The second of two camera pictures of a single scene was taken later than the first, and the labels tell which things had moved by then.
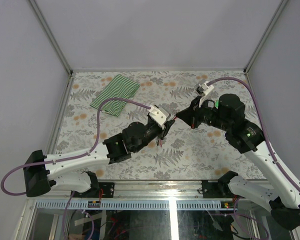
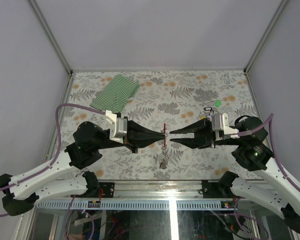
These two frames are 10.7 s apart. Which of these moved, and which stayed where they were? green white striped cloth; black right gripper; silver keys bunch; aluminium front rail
Moved: black right gripper; silver keys bunch
Stayed: aluminium front rail; green white striped cloth
